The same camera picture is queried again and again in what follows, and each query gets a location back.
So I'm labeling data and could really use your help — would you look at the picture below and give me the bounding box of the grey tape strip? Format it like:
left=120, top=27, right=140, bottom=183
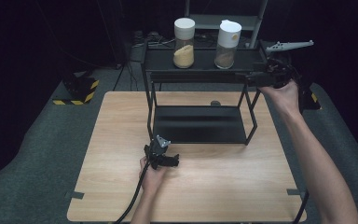
left=285, top=188, right=308, bottom=197
left=63, top=190, right=86, bottom=201

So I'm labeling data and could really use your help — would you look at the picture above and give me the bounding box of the yellow black striped stand base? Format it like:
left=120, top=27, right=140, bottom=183
left=300, top=88, right=322, bottom=112
left=52, top=77, right=101, bottom=106

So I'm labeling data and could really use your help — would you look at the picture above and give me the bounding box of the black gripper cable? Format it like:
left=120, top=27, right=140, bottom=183
left=114, top=161, right=152, bottom=224
left=292, top=189, right=310, bottom=224

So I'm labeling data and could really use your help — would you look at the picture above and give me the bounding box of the power strip with cables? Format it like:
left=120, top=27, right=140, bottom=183
left=130, top=29, right=177, bottom=63

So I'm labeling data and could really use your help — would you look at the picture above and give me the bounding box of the grey metal frame stand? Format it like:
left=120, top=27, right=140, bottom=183
left=184, top=0, right=269, bottom=49

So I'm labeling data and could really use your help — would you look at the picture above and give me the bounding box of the black metal two-tier rack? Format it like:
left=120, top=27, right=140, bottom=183
left=141, top=40, right=269, bottom=147

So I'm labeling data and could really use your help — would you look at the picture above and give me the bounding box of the glass jar with brown powder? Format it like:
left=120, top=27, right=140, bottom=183
left=213, top=19, right=242, bottom=70

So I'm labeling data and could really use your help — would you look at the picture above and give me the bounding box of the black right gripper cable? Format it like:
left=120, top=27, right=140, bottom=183
left=292, top=189, right=310, bottom=224

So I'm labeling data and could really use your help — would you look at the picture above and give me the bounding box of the person's left hand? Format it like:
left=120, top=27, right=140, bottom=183
left=138, top=156, right=170, bottom=196

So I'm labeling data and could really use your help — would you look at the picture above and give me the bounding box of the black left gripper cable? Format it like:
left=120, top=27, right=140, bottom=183
left=114, top=161, right=152, bottom=224

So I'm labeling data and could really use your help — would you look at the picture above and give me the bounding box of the person's right hand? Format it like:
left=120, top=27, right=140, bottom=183
left=258, top=78, right=301, bottom=117

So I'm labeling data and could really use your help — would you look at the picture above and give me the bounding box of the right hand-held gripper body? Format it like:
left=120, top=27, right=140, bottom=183
left=262, top=39, right=315, bottom=90

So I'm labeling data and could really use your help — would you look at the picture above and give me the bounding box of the glass jar with yellow powder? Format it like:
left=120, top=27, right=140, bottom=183
left=172, top=17, right=197, bottom=69

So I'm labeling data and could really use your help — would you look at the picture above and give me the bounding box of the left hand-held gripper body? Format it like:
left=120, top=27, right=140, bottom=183
left=144, top=133, right=172, bottom=171

